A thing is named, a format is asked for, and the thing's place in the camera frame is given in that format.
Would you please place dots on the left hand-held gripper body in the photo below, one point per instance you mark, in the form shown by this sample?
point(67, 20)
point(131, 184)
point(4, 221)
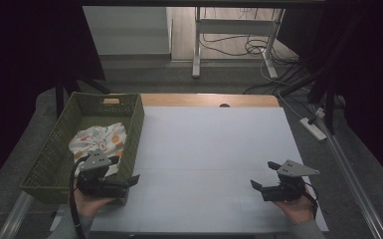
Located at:
point(94, 161)

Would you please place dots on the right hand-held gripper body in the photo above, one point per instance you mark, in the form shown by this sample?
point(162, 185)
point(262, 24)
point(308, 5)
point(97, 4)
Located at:
point(291, 168)

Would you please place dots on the green woven plastic basket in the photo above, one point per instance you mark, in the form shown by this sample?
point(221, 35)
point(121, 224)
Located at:
point(63, 156)

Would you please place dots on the person's right hand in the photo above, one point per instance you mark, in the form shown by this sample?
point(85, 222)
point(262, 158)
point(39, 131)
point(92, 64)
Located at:
point(296, 210)

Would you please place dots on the person's left hand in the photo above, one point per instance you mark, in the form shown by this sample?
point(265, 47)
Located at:
point(89, 205)

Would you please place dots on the white power strip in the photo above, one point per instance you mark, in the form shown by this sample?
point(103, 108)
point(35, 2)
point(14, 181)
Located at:
point(312, 128)

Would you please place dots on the white table mat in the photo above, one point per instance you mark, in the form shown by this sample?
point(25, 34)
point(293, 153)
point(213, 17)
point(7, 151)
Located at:
point(212, 149)

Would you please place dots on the white plug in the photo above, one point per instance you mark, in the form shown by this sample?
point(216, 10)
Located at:
point(320, 112)

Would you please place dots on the dark curtain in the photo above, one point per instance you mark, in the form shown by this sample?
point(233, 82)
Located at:
point(30, 66)
point(371, 83)

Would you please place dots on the aluminium rail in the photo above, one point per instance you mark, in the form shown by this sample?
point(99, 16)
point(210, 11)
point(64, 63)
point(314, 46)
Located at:
point(15, 214)
point(351, 179)

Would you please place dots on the white metal stand frame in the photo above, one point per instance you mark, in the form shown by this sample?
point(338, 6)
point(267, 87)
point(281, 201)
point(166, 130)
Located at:
point(235, 25)

